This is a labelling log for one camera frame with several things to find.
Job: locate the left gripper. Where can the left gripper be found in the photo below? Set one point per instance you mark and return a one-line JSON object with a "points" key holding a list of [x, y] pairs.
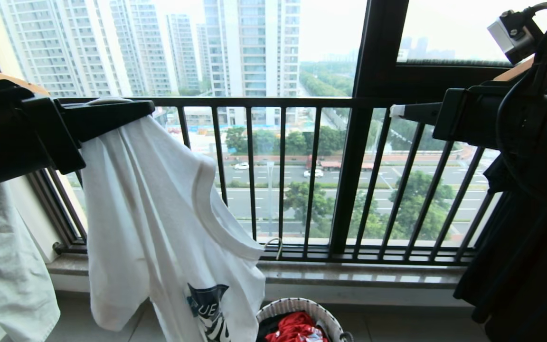
{"points": [[12, 133]]}

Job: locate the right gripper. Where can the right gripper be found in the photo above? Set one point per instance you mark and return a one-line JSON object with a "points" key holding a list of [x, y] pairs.
{"points": [[485, 116]]}

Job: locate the white printed t-shirt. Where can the white printed t-shirt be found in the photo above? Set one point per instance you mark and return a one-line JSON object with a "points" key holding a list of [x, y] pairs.
{"points": [[159, 228]]}

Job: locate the pale hanging garment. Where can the pale hanging garment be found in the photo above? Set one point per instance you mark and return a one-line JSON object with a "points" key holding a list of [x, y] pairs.
{"points": [[3, 266]]}

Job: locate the dark hanging garment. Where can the dark hanging garment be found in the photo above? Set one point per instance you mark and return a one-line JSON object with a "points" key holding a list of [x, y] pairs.
{"points": [[525, 266]]}

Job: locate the woven laundry basket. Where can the woven laundry basket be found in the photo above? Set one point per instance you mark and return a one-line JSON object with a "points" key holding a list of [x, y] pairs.
{"points": [[323, 313]]}

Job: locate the red garment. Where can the red garment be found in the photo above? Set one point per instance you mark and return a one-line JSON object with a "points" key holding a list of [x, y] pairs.
{"points": [[297, 330]]}

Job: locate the black garment in basket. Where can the black garment in basket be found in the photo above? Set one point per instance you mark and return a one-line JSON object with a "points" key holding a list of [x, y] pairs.
{"points": [[266, 327]]}

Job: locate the black metal window railing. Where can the black metal window railing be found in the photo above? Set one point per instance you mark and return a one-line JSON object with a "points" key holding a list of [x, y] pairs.
{"points": [[283, 102]]}

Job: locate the stone window sill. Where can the stone window sill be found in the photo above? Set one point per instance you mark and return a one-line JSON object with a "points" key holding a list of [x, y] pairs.
{"points": [[349, 275]]}

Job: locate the small metal hook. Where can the small metal hook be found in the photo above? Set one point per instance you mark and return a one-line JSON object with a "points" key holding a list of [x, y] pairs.
{"points": [[279, 247]]}

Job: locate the black window frame post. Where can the black window frame post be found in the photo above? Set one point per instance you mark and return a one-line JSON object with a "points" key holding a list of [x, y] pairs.
{"points": [[378, 71]]}

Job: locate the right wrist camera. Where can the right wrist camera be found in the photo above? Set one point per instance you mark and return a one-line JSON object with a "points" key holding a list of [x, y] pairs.
{"points": [[513, 33]]}

